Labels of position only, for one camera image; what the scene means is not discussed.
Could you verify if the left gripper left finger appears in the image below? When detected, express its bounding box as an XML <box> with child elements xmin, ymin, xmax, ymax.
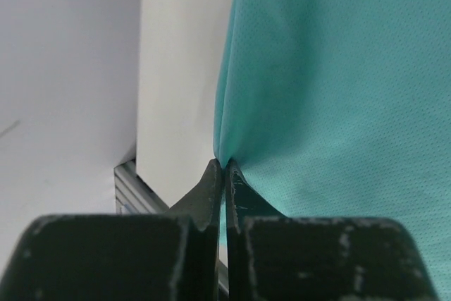
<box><xmin>6</xmin><ymin>159</ymin><xmax>223</xmax><ymax>300</ymax></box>

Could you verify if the aluminium front rail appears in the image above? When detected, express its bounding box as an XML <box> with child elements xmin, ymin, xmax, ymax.
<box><xmin>113</xmin><ymin>159</ymin><xmax>229</xmax><ymax>300</ymax></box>

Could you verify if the teal t shirt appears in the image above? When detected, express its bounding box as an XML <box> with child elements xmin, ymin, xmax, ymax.
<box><xmin>214</xmin><ymin>0</ymin><xmax>450</xmax><ymax>300</ymax></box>

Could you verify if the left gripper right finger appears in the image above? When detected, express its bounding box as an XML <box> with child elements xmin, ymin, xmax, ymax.
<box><xmin>224</xmin><ymin>161</ymin><xmax>438</xmax><ymax>300</ymax></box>

